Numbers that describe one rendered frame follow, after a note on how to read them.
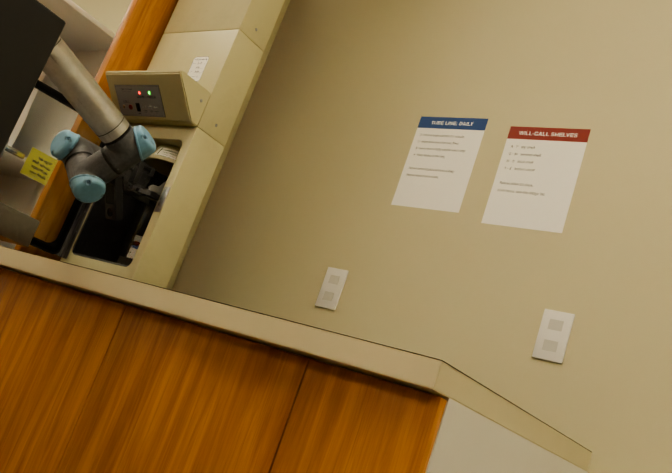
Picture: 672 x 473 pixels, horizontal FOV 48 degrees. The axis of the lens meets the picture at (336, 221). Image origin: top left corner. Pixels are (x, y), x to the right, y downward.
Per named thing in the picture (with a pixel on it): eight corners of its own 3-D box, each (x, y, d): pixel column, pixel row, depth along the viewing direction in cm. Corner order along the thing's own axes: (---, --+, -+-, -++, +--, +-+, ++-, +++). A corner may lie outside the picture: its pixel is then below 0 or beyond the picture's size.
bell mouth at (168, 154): (176, 183, 223) (183, 167, 225) (217, 189, 212) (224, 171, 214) (132, 155, 210) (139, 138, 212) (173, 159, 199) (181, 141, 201)
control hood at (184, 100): (121, 122, 217) (135, 92, 220) (197, 126, 197) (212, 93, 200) (90, 101, 209) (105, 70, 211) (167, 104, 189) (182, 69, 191)
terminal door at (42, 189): (57, 257, 205) (117, 126, 215) (-54, 209, 185) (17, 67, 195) (56, 256, 205) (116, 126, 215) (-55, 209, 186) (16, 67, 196)
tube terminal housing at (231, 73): (121, 305, 224) (217, 78, 244) (194, 326, 204) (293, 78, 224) (52, 275, 206) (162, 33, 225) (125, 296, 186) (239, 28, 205)
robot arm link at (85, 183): (106, 167, 174) (96, 137, 181) (65, 193, 174) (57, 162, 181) (125, 186, 180) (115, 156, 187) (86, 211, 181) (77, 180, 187)
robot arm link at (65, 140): (50, 164, 181) (44, 142, 186) (87, 182, 189) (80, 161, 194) (72, 142, 179) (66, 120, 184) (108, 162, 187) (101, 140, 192)
